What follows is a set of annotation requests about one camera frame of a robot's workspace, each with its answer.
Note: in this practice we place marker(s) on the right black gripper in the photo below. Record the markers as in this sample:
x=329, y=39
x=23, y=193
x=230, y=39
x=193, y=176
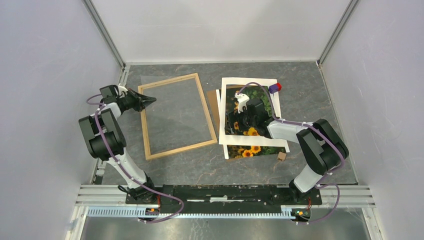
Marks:
x=231, y=118

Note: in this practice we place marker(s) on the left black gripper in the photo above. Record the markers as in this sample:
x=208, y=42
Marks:
x=140, y=104

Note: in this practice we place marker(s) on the wooden picture frame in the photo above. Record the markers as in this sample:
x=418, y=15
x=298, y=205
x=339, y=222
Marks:
x=145, y=132

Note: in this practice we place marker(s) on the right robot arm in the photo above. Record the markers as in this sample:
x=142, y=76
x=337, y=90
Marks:
x=323, y=149

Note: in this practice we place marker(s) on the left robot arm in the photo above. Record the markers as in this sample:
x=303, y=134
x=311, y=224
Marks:
x=105, y=140

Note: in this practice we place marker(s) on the sunflower photo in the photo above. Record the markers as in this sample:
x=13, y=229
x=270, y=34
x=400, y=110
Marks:
x=242, y=151

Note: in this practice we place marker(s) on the brown backing board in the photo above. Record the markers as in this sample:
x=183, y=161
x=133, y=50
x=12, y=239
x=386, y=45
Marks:
x=213, y=107

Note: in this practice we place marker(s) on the white paper sheet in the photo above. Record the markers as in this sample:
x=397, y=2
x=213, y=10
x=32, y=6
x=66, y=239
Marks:
x=225, y=147

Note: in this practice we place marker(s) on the purple and red block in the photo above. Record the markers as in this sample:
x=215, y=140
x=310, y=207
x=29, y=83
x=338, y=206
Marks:
x=274, y=88

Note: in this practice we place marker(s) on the small brown cube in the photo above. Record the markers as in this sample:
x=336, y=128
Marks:
x=281, y=156

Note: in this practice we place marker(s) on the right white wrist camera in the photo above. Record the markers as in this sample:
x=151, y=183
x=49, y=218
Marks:
x=242, y=100

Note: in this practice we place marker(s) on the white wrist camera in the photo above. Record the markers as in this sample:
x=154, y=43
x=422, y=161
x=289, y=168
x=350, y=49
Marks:
x=121, y=91
x=242, y=100

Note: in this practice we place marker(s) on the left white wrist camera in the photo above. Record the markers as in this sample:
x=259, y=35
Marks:
x=121, y=91

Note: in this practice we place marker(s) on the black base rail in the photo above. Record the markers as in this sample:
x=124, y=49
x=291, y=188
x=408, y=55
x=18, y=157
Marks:
x=224, y=199

